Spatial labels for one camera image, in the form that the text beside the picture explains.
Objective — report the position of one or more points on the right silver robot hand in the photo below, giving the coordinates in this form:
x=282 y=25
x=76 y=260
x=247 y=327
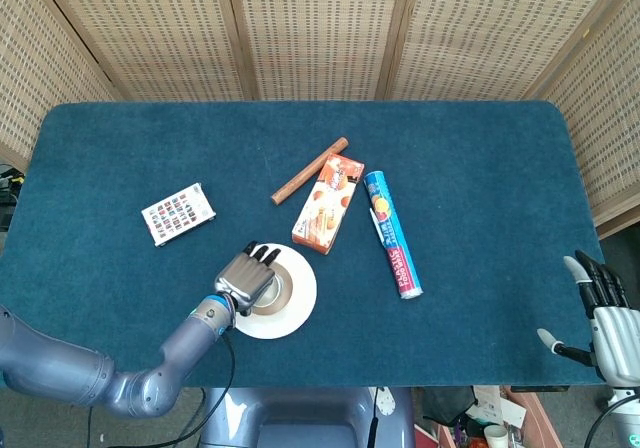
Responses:
x=617 y=343

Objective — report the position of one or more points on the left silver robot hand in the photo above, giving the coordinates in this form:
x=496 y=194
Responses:
x=245 y=278

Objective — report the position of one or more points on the beige bowl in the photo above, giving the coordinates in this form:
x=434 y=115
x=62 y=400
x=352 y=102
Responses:
x=289 y=293

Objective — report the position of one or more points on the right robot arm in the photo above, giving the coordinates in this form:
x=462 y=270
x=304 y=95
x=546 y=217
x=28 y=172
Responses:
x=627 y=418

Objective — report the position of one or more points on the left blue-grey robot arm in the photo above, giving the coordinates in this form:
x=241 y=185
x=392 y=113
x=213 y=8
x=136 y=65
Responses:
x=75 y=368

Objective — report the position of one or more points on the white paper plate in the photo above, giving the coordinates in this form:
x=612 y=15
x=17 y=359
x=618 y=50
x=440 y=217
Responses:
x=302 y=313

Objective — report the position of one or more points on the white box with picture grid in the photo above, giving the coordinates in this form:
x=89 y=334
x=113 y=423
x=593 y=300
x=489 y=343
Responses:
x=177 y=213

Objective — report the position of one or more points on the pink box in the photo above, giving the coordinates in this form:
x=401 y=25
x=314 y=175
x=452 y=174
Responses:
x=542 y=423

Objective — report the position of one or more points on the orange snack box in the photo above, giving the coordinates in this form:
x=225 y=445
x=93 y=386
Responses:
x=327 y=203

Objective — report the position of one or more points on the brown wooden rolling pin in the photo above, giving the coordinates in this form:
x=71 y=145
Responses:
x=305 y=174

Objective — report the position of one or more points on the white papers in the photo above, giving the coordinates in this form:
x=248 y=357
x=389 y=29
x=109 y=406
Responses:
x=492 y=405

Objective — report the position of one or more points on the blue-grey robot torso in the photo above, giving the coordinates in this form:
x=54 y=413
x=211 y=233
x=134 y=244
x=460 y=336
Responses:
x=300 y=418

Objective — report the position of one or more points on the blue plastic food wrap roll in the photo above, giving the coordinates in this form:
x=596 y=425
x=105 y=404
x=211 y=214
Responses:
x=395 y=238

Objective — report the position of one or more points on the black bag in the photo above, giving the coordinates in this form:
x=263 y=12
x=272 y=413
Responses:
x=447 y=403

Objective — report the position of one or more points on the teal table cloth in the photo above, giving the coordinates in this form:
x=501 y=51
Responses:
x=450 y=143

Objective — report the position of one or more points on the black equipment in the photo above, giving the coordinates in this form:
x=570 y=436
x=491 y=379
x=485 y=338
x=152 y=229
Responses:
x=7 y=188

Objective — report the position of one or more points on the woven folding screen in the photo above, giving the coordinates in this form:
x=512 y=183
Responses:
x=320 y=28

